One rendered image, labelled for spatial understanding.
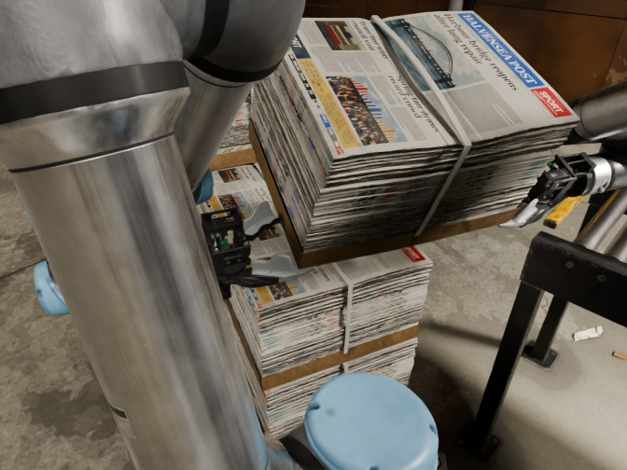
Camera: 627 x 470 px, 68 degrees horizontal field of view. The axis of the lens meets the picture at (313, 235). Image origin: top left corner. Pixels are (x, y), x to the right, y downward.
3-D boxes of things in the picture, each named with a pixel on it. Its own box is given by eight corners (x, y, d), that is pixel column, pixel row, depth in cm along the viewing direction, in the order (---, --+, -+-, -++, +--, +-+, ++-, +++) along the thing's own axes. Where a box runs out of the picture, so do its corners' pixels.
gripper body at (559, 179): (526, 153, 82) (578, 144, 85) (504, 185, 89) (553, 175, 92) (551, 185, 78) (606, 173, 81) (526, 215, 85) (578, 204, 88)
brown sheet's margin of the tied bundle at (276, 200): (297, 269, 68) (301, 254, 64) (246, 137, 82) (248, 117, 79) (391, 251, 73) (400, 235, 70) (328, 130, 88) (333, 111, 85)
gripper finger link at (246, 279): (277, 286, 66) (215, 277, 66) (276, 292, 67) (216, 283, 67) (282, 259, 69) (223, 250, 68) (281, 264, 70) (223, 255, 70)
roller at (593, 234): (561, 260, 106) (567, 242, 103) (620, 188, 134) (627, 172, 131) (584, 269, 103) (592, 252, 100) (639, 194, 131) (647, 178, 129)
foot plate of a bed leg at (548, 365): (514, 355, 179) (515, 353, 179) (529, 335, 188) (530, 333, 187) (550, 374, 172) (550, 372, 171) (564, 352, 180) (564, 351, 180)
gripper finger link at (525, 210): (509, 207, 76) (536, 181, 80) (494, 228, 81) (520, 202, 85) (526, 219, 75) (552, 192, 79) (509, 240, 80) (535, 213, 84)
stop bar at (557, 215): (540, 225, 109) (542, 217, 108) (598, 166, 135) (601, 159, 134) (554, 230, 107) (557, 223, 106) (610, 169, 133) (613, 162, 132)
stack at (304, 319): (274, 533, 127) (252, 313, 80) (188, 282, 215) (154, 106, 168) (395, 476, 140) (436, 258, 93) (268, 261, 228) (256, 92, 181)
